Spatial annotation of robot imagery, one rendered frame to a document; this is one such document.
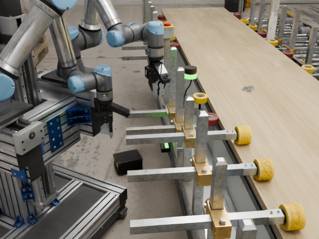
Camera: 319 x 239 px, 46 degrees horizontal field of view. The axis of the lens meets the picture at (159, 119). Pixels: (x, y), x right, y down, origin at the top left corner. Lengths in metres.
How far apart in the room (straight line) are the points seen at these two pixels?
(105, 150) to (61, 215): 1.07
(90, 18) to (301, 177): 1.24
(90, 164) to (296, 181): 1.98
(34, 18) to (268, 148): 1.06
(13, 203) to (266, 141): 1.41
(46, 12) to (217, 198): 0.90
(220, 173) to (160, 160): 2.04
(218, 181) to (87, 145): 2.36
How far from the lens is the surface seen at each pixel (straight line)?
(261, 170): 1.38
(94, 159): 3.16
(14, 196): 2.23
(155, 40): 1.69
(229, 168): 1.36
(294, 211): 1.21
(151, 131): 1.80
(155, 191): 2.77
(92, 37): 2.00
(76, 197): 2.44
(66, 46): 1.68
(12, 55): 1.48
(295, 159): 1.59
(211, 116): 1.82
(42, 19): 1.48
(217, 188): 1.12
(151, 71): 1.75
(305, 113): 1.99
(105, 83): 1.66
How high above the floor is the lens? 1.74
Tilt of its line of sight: 28 degrees down
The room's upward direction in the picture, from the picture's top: straight up
